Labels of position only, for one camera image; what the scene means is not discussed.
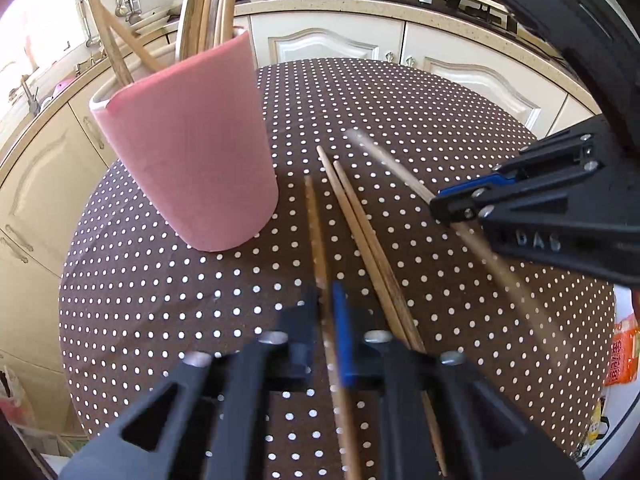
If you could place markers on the orange snack packet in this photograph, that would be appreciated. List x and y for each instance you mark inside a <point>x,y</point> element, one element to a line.
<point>622,350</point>

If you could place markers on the white plastic bag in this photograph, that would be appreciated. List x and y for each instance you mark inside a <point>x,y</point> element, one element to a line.
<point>15,400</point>

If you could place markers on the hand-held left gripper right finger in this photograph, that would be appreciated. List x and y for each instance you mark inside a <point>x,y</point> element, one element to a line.
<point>345,330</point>

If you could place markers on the brown polka dot tablecloth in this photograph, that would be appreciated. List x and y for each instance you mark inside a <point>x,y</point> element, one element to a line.
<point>150,310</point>

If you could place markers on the bundle of wooden chopsticks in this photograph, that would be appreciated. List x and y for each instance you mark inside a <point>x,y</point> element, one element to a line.
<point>200,10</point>

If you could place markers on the cream sink base cabinet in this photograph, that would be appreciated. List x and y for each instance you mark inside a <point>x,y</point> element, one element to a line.
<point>35,175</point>

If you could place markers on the steel faucet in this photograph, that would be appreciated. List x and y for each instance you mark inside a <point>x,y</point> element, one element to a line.
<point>31,95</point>

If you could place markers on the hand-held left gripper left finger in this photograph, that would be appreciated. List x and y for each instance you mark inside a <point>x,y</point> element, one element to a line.
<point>300,330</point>

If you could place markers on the cream stove base cabinet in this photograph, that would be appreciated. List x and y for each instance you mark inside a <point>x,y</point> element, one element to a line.
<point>450,65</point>

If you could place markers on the pink cup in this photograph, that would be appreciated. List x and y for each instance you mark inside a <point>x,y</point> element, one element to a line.
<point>190,150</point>

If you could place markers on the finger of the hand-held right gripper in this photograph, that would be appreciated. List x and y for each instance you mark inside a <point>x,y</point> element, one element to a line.
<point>550,152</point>
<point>530,220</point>

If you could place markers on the long wooden chopstick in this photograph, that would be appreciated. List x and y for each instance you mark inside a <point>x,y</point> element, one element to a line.
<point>390,165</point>
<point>365,220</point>
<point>345,205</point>
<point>315,240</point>

